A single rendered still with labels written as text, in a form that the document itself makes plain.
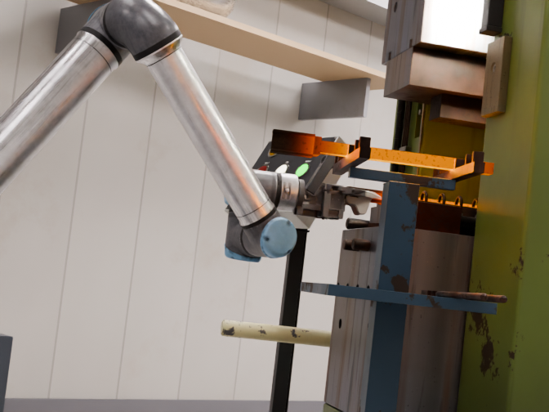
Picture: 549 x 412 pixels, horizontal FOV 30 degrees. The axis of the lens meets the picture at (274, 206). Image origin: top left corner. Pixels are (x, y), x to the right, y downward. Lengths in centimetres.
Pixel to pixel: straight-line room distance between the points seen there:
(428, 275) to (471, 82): 52
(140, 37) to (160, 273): 335
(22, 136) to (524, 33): 109
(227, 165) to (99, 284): 304
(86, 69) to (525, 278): 103
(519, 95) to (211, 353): 373
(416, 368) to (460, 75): 73
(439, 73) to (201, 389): 348
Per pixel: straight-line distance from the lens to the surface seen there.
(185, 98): 222
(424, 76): 253
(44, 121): 224
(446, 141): 281
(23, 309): 502
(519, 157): 221
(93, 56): 228
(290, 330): 284
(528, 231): 215
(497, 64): 235
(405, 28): 262
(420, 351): 235
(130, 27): 221
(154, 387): 552
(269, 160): 314
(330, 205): 247
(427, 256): 234
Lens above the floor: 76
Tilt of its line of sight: 4 degrees up
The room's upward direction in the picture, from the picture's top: 7 degrees clockwise
